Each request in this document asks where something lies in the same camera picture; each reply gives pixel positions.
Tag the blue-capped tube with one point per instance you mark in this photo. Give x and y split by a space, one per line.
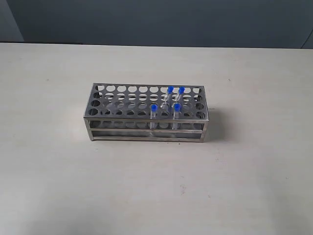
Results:
153 116
167 98
178 97
176 114

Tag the stainless steel test tube rack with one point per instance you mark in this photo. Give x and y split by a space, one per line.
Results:
122 112

